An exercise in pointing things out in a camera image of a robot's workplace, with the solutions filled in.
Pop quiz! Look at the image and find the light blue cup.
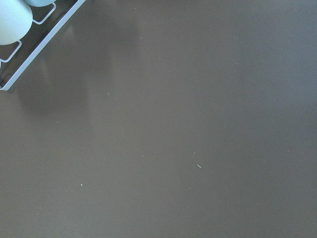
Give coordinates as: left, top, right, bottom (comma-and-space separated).
25, 0, 55, 7
0, 0, 33, 45

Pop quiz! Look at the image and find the white wire dish rack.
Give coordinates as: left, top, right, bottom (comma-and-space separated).
0, 0, 84, 91

